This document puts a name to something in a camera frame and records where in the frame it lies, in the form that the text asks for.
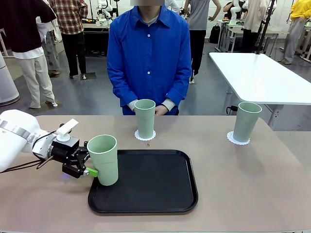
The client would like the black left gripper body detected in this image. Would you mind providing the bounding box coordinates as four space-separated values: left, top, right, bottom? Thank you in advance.
51 138 81 166

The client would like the pale green plastic cup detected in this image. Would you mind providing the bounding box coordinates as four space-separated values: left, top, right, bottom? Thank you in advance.
134 99 156 139
86 134 119 186
232 101 262 143

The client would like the white paper doily coaster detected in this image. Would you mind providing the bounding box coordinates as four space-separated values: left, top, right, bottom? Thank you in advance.
226 131 251 146
134 129 156 141

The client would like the person's left forearm blue sleeve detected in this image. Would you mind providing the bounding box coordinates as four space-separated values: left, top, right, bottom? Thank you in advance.
161 72 192 113

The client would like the person's right forearm blue sleeve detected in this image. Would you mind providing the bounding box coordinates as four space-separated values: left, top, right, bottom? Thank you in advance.
108 72 137 113

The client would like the person's left hand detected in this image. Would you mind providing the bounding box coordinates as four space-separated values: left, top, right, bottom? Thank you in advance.
155 104 170 116

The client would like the black plastic serving tray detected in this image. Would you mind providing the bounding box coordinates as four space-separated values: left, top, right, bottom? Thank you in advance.
87 149 199 214

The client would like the white cylindrical air purifier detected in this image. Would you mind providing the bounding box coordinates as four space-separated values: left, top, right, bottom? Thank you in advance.
0 52 19 107

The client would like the bystander in grey patterned trousers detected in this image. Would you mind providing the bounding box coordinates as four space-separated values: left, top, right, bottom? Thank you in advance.
40 0 61 78

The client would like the person in blue shirt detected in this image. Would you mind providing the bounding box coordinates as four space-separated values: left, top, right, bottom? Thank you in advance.
106 0 192 116

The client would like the bystander in black top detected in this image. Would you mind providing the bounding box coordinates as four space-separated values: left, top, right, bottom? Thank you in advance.
0 0 59 109

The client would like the bystander in plaid shirt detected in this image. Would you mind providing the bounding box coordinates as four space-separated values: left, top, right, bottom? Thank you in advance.
48 0 88 80

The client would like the bystander in grey shirt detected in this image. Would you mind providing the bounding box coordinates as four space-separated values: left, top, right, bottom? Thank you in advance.
186 0 221 84

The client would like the white rectangular table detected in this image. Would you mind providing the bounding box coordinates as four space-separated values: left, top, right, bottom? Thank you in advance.
208 52 311 127

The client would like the bystander in beige coat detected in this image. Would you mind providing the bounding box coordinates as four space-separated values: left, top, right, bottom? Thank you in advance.
242 0 269 53

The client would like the black tripod pole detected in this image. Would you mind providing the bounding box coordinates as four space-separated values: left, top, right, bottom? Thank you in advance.
255 0 276 54

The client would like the bystander in yellow top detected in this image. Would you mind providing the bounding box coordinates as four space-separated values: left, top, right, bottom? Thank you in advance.
279 0 311 65

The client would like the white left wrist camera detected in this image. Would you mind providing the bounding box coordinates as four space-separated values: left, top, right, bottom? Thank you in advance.
56 118 79 142

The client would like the thin black left camera cable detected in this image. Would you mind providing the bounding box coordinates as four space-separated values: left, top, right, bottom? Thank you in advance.
0 135 58 173

